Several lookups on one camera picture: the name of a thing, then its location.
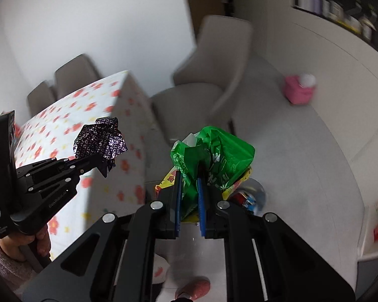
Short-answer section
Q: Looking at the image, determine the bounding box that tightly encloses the floral strawberry tablecloth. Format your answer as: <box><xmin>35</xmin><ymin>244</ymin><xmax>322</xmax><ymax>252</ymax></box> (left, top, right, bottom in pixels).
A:
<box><xmin>12</xmin><ymin>69</ymin><xmax>155</xmax><ymax>260</ymax></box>

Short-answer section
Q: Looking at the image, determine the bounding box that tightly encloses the pink slipper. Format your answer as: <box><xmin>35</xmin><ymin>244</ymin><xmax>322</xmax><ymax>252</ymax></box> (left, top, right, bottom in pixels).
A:
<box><xmin>174</xmin><ymin>278</ymin><xmax>211</xmax><ymax>302</ymax></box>

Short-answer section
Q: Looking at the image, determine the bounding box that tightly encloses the purple patterned foil wrapper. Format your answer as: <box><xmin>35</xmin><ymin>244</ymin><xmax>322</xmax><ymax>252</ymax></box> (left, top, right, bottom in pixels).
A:
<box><xmin>73</xmin><ymin>117</ymin><xmax>128</xmax><ymax>178</ymax></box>

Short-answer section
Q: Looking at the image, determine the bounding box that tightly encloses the person left hand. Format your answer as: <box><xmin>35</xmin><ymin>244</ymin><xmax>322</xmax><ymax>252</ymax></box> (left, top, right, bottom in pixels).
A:
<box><xmin>0</xmin><ymin>224</ymin><xmax>51</xmax><ymax>262</ymax></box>

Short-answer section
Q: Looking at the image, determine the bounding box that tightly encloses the white cabinet with shelves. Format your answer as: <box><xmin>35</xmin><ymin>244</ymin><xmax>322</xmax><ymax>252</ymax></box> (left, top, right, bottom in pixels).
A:
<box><xmin>261</xmin><ymin>0</ymin><xmax>378</xmax><ymax>290</ymax></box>

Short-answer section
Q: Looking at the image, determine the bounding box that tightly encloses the grey chair right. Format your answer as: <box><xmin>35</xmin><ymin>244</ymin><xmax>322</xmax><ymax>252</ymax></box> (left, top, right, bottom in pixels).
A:
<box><xmin>54</xmin><ymin>54</ymin><xmax>101</xmax><ymax>100</ymax></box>

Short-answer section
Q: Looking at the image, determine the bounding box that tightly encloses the trash bin with can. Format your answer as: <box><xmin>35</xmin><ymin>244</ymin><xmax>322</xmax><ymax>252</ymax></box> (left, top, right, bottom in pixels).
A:
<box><xmin>230</xmin><ymin>178</ymin><xmax>267</xmax><ymax>216</ymax></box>

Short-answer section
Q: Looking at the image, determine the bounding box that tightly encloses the grey chair left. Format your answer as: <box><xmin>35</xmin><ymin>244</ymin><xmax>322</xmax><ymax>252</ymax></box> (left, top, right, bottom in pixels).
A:
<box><xmin>27</xmin><ymin>81</ymin><xmax>56</xmax><ymax>117</ymax></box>

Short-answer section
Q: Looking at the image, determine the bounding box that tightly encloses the grey side chair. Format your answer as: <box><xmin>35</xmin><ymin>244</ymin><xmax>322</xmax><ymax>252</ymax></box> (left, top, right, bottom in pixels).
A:
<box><xmin>151</xmin><ymin>15</ymin><xmax>253</xmax><ymax>144</ymax></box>

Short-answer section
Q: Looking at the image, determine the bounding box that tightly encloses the green yellow snack bag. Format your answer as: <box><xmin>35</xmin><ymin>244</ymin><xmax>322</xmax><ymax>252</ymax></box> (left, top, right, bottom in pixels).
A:
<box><xmin>155</xmin><ymin>126</ymin><xmax>255</xmax><ymax>221</ymax></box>

